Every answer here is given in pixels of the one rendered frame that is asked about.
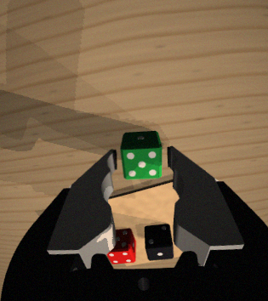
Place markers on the green die with white pips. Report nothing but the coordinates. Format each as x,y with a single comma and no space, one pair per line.
141,154

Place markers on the black die with white pips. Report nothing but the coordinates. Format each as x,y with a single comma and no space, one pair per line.
158,242

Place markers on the tan cork mat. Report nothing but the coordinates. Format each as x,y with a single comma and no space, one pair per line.
136,209

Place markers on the dark red die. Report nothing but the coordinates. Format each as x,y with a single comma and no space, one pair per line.
125,249

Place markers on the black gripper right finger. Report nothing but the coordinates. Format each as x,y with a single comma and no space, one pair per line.
211,220

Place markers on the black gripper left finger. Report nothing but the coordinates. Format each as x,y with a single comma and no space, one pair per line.
75,226

